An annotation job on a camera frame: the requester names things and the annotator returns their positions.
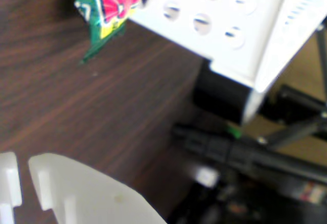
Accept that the green snack packet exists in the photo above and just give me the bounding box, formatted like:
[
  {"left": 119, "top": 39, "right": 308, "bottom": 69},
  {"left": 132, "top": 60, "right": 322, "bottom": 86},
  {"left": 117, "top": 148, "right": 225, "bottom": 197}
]
[{"left": 74, "top": 0, "right": 150, "bottom": 65}]

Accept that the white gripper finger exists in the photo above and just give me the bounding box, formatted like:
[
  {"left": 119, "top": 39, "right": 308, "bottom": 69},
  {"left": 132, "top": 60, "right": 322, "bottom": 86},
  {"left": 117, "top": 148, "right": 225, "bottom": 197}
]
[
  {"left": 28, "top": 152, "right": 169, "bottom": 224},
  {"left": 0, "top": 151, "right": 22, "bottom": 224}
]

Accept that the small green clip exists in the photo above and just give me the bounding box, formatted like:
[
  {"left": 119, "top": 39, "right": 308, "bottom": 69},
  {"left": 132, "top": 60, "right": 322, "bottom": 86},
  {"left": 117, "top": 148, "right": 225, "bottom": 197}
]
[{"left": 226, "top": 125, "right": 243, "bottom": 140}]

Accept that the black metal frame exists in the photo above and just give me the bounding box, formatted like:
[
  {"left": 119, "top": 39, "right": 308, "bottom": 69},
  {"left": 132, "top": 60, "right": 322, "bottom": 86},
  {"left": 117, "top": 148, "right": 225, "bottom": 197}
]
[{"left": 263, "top": 23, "right": 327, "bottom": 150}]

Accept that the small white tag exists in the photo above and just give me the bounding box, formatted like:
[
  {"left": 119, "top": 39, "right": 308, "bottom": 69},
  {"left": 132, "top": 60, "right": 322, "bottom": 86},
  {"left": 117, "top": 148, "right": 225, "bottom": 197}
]
[{"left": 193, "top": 166, "right": 221, "bottom": 188}]

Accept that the white perforated plastic basket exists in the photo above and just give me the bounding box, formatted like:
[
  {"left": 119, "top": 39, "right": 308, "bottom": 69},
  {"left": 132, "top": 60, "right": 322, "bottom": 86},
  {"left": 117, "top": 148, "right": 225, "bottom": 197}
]
[{"left": 75, "top": 0, "right": 327, "bottom": 126}]

